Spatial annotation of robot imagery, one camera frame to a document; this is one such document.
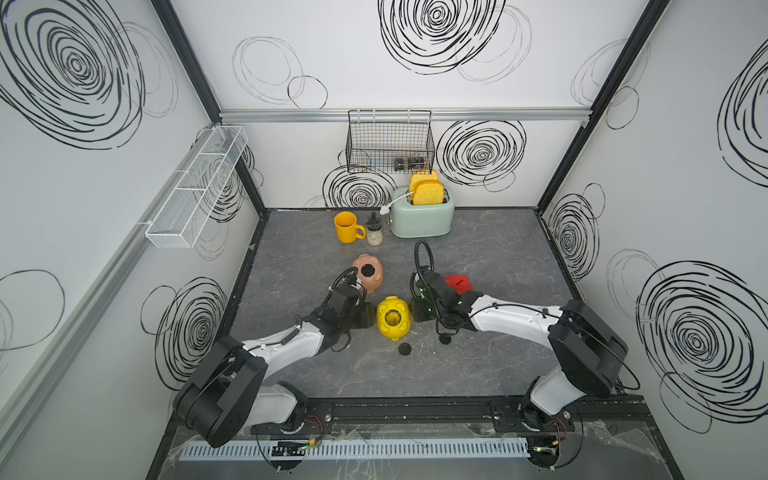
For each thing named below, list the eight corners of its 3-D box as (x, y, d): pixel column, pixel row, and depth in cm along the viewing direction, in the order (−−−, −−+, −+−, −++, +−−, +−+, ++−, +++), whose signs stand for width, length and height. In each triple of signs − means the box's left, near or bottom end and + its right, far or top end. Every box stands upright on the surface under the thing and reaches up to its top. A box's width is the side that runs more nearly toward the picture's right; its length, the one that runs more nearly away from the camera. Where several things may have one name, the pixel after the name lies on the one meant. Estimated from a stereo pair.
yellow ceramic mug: (336, 244, 112) (332, 226, 104) (338, 229, 117) (335, 211, 109) (364, 244, 112) (362, 226, 104) (365, 229, 117) (364, 211, 109)
